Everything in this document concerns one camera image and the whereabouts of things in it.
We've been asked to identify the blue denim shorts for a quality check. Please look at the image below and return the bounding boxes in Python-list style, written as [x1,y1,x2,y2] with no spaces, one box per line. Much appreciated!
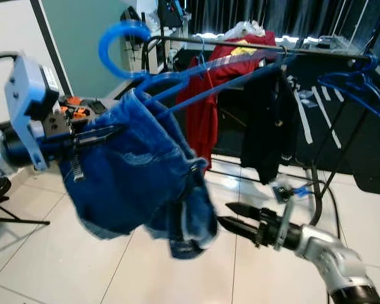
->
[58,89,219,260]

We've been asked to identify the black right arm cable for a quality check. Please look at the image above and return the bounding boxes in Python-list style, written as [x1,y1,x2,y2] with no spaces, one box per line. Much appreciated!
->
[291,180,324,226]

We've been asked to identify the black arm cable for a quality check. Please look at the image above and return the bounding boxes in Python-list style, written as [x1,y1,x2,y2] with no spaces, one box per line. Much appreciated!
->
[291,180,324,226]
[0,51,20,64]

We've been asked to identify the blue plastic hanger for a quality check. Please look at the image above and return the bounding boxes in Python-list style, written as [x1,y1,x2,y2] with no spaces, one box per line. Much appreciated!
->
[196,37,211,67]
[323,70,380,120]
[98,20,298,121]
[317,54,380,118]

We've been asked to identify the dark navy garment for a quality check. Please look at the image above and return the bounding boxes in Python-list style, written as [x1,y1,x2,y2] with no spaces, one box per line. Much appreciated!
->
[241,63,300,186]

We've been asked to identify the red flag with yellow star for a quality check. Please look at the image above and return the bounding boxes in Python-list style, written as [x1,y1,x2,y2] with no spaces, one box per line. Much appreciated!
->
[206,30,277,89]

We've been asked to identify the dark pleated curtain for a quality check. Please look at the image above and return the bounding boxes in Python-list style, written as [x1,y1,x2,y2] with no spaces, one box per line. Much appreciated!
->
[187,0,380,39]

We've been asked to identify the red shirt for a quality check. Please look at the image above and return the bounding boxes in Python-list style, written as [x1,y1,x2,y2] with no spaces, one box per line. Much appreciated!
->
[175,63,221,170]

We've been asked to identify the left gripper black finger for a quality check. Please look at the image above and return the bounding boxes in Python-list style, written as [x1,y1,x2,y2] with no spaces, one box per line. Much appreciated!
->
[66,137,111,154]
[76,125,129,141]

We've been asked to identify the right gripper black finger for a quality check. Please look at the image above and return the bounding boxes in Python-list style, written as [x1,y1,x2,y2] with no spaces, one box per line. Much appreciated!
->
[227,203,263,224]
[217,217,259,243]

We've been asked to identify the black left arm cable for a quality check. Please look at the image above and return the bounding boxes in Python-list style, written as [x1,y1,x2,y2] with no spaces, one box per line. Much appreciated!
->
[0,51,20,64]

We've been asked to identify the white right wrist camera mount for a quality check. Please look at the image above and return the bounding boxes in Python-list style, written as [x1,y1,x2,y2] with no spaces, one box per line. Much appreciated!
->
[271,180,298,251]

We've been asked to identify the white fluffy cloth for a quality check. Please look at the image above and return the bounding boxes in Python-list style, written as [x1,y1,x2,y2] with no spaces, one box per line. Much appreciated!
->
[225,20,267,37]

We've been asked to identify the black bag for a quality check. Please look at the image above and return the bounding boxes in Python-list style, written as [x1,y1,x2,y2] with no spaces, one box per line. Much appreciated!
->
[155,0,186,29]

